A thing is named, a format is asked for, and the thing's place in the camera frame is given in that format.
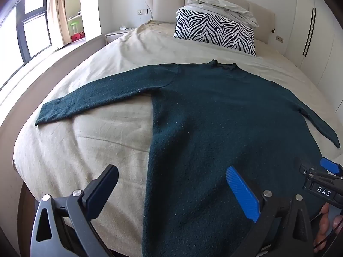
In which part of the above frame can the beige padded headboard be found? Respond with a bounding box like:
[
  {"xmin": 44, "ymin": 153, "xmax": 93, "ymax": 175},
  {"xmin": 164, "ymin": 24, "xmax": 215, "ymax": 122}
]
[{"xmin": 145, "ymin": 0, "xmax": 276, "ymax": 42}]

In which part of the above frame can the black framed window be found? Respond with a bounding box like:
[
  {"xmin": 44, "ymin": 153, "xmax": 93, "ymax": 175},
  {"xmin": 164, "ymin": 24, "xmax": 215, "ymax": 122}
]
[{"xmin": 0, "ymin": 0, "xmax": 54, "ymax": 91}]

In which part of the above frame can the beige curtain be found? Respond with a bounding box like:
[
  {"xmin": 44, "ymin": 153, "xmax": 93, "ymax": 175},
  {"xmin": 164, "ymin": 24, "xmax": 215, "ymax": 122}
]
[{"xmin": 47, "ymin": 0, "xmax": 71, "ymax": 50}]

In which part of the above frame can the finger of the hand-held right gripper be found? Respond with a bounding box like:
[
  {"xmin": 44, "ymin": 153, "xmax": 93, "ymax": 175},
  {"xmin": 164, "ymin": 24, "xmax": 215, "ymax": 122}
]
[
  {"xmin": 299, "ymin": 164, "xmax": 343, "ymax": 190},
  {"xmin": 320, "ymin": 157, "xmax": 343, "ymax": 177}
]

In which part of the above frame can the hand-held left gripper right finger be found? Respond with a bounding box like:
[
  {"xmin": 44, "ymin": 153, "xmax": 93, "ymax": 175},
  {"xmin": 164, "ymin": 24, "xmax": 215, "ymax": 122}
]
[{"xmin": 226, "ymin": 166, "xmax": 314, "ymax": 257}]

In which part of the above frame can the white shelf unit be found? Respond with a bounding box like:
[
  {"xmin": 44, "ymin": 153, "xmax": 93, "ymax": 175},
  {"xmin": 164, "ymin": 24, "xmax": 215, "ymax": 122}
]
[{"xmin": 64, "ymin": 0, "xmax": 87, "ymax": 43}]

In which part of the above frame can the zebra print pillow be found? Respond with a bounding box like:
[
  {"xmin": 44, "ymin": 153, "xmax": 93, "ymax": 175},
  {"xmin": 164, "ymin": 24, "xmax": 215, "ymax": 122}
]
[{"xmin": 174, "ymin": 7, "xmax": 256, "ymax": 57}]

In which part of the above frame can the person's right hand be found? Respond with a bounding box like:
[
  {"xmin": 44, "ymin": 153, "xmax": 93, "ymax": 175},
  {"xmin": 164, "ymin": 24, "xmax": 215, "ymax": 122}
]
[{"xmin": 313, "ymin": 203, "xmax": 343, "ymax": 253}]

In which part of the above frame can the white window ledge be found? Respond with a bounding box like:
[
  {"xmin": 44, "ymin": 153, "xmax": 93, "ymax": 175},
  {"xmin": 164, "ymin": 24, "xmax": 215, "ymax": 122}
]
[{"xmin": 0, "ymin": 33, "xmax": 106, "ymax": 129}]

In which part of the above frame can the black wardrobe handle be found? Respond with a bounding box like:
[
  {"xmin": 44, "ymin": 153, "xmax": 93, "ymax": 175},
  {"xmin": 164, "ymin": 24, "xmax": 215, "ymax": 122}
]
[
  {"xmin": 305, "ymin": 8, "xmax": 317, "ymax": 57},
  {"xmin": 303, "ymin": 7, "xmax": 314, "ymax": 55}
]

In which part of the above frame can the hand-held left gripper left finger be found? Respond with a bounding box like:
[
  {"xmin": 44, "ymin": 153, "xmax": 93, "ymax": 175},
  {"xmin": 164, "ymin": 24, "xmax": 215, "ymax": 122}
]
[{"xmin": 29, "ymin": 164, "xmax": 119, "ymax": 257}]

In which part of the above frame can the bed with beige sheet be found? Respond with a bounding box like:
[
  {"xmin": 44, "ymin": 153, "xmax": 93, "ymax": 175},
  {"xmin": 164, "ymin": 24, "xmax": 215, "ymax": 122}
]
[{"xmin": 12, "ymin": 20, "xmax": 338, "ymax": 257}]

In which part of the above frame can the white wardrobe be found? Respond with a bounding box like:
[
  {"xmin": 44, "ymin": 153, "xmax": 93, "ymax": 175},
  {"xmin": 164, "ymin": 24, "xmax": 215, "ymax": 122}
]
[{"xmin": 284, "ymin": 0, "xmax": 343, "ymax": 113}]

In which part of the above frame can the white nightstand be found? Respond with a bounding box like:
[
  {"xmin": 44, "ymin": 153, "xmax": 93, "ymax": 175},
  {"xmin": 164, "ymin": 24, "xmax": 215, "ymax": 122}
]
[{"xmin": 105, "ymin": 27, "xmax": 137, "ymax": 45}]

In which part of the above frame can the dark green sweater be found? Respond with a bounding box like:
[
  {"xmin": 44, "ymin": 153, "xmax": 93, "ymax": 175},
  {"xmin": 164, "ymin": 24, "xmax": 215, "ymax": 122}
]
[{"xmin": 35, "ymin": 59, "xmax": 341, "ymax": 257}]

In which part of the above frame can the folded white duvet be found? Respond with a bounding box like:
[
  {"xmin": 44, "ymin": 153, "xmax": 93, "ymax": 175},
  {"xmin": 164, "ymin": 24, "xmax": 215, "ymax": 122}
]
[{"xmin": 187, "ymin": 0, "xmax": 259, "ymax": 28}]

